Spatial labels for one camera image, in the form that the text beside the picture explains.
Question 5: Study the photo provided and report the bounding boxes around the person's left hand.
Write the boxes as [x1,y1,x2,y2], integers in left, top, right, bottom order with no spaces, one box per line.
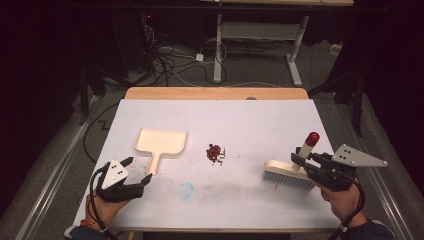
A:
[84,188,132,232]

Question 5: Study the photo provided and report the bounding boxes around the pile of red beans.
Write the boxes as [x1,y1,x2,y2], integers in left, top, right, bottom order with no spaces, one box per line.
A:
[205,143,227,165]

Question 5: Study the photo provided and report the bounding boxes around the person's right hand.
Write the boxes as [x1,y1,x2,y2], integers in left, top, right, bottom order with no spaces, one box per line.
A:
[313,179,368,228]

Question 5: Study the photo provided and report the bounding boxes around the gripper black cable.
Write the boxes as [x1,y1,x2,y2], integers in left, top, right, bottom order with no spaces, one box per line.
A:
[331,174,366,240]
[89,165,118,240]

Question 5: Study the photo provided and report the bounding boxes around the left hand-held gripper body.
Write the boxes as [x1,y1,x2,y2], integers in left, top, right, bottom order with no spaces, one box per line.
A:
[96,160,145,203]

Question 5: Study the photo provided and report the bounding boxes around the wooden table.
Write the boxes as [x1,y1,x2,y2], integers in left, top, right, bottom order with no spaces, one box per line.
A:
[73,87,341,234]

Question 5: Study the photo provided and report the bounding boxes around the tangle of floor cables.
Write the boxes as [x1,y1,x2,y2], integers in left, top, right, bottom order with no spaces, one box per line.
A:
[143,24,231,88]

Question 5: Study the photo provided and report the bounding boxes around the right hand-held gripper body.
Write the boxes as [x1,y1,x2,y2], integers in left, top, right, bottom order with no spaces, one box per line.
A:
[304,143,389,193]

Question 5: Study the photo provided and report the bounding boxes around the cream brush with red tip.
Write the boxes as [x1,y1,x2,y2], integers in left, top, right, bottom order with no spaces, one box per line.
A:
[262,131,321,192]

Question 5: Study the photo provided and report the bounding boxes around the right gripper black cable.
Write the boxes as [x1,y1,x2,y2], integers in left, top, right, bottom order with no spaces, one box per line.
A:
[331,174,366,240]

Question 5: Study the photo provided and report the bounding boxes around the white desk frame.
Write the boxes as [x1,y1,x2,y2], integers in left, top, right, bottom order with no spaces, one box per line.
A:
[199,0,355,88]

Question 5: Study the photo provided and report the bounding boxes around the red wrist bracelet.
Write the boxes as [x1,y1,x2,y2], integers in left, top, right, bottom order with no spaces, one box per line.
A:
[79,219,101,232]

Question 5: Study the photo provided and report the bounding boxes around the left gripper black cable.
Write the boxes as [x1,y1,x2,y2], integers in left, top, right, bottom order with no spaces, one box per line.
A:
[89,165,118,240]

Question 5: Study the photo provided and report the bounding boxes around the black stand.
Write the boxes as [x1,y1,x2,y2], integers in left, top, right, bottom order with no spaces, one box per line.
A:
[308,71,366,138]

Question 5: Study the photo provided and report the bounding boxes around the white table cover sheet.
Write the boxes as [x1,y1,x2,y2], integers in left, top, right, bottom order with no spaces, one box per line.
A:
[73,98,341,231]

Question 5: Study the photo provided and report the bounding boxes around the black floor cable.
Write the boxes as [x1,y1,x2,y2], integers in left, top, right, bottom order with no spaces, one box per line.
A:
[82,101,121,164]

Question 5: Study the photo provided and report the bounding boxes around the beige floor box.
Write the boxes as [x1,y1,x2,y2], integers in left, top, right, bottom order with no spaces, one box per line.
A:
[329,43,344,57]

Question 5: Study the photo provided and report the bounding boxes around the metal floor rail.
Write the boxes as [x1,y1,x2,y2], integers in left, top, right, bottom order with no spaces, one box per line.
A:
[13,94,104,240]
[334,99,418,240]

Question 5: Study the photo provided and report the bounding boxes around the cream dustpan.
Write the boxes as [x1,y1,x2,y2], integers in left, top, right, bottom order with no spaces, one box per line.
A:
[134,128,188,176]

